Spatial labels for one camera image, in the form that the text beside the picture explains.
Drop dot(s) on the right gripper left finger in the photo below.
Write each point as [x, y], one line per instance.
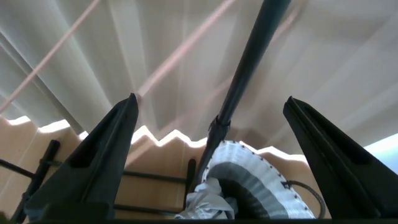
[93, 174]

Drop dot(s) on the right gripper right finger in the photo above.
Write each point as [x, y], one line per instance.
[348, 177]

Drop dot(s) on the white laundry basket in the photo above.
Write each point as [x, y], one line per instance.
[264, 174]

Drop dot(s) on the pale grey shorts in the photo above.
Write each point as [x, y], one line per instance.
[205, 199]

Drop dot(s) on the black clothes rack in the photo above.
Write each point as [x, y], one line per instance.
[248, 62]

